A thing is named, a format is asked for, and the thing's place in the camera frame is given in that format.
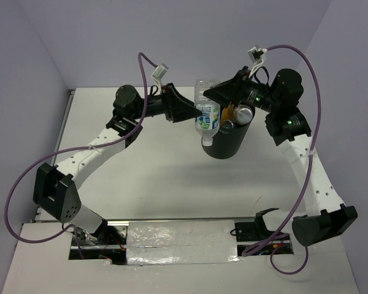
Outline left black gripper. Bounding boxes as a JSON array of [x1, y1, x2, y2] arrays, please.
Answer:
[[131, 83, 202, 123]]

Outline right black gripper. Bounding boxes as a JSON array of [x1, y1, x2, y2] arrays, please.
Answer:
[[203, 65, 278, 113]]

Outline orange juice bottle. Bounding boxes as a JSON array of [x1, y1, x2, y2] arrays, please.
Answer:
[[221, 105, 236, 123]]

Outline clear square plastic bottle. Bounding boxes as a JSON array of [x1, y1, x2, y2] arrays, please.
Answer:
[[234, 105, 254, 125]]

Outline clear bottle green label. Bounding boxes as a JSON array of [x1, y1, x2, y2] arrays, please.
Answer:
[[194, 79, 220, 147]]

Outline clear bottle blue cap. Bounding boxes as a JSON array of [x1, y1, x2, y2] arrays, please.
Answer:
[[219, 119, 235, 135]]

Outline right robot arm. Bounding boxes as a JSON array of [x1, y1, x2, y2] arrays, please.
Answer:
[[204, 68, 358, 246]]

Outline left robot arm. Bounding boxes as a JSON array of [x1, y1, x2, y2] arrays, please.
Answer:
[[33, 83, 201, 244]]

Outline black round bin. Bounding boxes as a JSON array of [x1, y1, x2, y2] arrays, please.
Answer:
[[202, 105, 256, 159]]

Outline silver foil tape patch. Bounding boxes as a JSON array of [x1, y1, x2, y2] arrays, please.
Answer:
[[126, 220, 239, 265]]

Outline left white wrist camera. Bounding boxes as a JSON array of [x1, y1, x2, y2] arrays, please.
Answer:
[[151, 63, 169, 89]]

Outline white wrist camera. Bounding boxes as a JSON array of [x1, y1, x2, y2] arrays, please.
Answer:
[[151, 63, 169, 89], [247, 45, 267, 77]]

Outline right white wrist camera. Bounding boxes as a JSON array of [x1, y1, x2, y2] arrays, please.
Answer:
[[247, 45, 267, 77]]

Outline aluminium mounting rail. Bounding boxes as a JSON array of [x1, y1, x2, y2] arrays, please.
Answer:
[[33, 214, 295, 266]]

